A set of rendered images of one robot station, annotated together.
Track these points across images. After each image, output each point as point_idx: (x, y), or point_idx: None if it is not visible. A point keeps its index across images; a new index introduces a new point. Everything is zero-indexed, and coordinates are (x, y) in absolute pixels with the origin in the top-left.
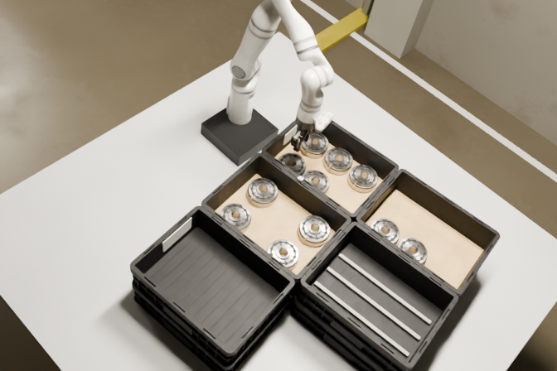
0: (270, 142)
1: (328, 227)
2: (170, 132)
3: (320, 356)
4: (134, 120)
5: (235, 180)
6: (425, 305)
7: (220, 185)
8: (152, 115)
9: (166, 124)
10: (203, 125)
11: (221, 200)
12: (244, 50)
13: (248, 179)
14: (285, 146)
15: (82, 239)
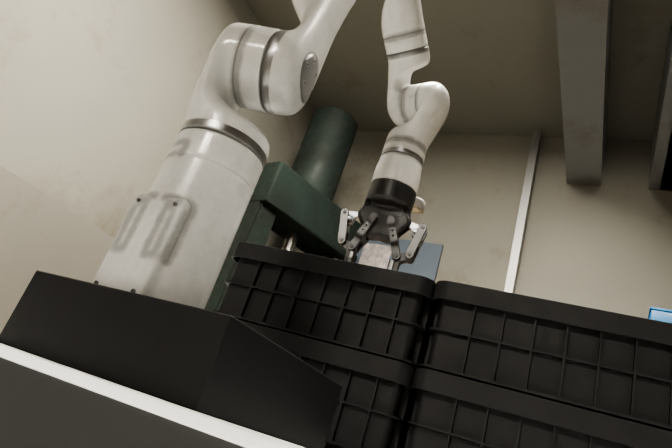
0: (391, 270)
1: None
2: (237, 427)
3: None
4: (171, 413)
5: (546, 323)
6: None
7: (610, 312)
8: (41, 363)
9: (162, 402)
10: (241, 324)
11: (604, 384)
12: (335, 15)
13: (470, 365)
14: (307, 326)
15: None
